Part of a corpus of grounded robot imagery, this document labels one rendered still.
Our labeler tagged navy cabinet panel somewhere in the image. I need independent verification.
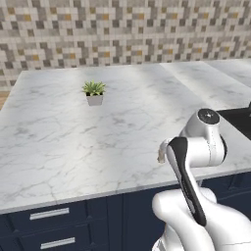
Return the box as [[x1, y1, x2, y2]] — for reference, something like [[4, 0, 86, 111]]
[[123, 184, 181, 251]]

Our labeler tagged navy drawer front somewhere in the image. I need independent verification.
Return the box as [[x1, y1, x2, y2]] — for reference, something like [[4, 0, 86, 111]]
[[5, 199, 88, 235], [9, 225, 92, 251]]

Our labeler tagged beige candle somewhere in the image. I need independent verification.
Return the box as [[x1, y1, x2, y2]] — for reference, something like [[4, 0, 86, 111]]
[[157, 146, 169, 165]]

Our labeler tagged green plant in white pot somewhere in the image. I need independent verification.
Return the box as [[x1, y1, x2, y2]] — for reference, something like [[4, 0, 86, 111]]
[[81, 79, 107, 107]]

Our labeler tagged navy cabinet door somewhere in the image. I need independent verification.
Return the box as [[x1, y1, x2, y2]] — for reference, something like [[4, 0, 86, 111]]
[[199, 172, 251, 220]]

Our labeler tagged silver drawer handle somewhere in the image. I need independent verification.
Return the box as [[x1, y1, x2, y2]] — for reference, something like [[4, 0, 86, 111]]
[[39, 236, 76, 251], [28, 207, 71, 222]]

